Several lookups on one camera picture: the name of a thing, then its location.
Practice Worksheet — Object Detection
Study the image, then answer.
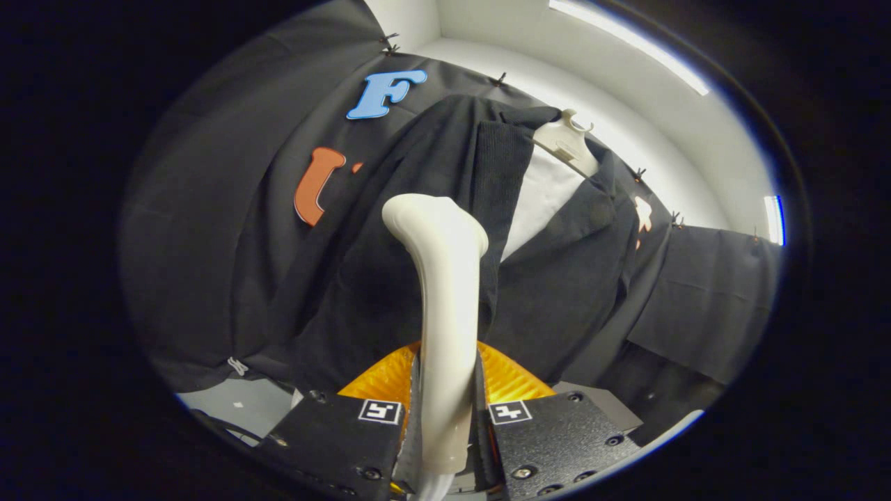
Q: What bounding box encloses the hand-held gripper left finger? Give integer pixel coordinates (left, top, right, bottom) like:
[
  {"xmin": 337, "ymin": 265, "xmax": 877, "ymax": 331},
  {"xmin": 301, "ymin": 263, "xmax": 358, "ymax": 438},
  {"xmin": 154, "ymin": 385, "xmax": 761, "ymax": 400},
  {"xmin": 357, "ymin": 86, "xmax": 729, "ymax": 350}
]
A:
[{"xmin": 258, "ymin": 341, "xmax": 422, "ymax": 501}]

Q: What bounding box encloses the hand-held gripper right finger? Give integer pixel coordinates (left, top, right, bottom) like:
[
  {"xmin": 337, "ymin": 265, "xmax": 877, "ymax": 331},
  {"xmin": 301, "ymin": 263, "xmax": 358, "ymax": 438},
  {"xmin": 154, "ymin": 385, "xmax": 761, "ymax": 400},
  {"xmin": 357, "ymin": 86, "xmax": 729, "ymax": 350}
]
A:
[{"xmin": 475, "ymin": 341, "xmax": 641, "ymax": 498}]

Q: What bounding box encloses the white garment steamer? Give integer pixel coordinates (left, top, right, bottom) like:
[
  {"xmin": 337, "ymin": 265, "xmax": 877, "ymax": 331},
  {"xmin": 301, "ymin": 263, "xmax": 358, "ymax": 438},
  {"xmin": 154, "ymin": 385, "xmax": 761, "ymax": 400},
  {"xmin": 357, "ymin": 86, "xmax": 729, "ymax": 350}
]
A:
[{"xmin": 381, "ymin": 193, "xmax": 490, "ymax": 501}]

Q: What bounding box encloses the black suit jacket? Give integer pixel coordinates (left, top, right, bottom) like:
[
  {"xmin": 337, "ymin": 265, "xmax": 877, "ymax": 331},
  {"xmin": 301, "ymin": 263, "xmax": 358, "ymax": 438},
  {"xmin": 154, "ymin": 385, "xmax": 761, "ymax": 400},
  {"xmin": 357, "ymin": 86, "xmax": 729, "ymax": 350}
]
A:
[{"xmin": 261, "ymin": 94, "xmax": 645, "ymax": 394}]

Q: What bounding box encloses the white clothes hanger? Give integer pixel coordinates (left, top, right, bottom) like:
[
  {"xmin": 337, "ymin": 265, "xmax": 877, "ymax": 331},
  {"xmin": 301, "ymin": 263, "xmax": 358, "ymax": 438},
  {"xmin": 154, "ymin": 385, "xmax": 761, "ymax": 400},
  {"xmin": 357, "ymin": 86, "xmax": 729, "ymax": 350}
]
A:
[{"xmin": 533, "ymin": 108, "xmax": 599, "ymax": 178}]

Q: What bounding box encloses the grey cabinet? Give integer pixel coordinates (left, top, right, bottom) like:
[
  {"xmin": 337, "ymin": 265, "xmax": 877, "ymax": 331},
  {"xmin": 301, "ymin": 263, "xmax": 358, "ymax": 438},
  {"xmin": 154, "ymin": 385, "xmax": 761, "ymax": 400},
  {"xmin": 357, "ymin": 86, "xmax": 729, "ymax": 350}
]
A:
[{"xmin": 553, "ymin": 381, "xmax": 645, "ymax": 436}]

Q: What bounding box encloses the black backdrop cloth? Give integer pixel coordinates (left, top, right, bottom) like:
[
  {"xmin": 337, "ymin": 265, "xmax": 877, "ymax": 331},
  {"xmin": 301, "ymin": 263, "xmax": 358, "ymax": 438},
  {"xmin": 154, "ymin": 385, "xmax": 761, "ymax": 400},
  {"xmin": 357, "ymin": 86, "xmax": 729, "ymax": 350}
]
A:
[{"xmin": 117, "ymin": 0, "xmax": 782, "ymax": 446}]

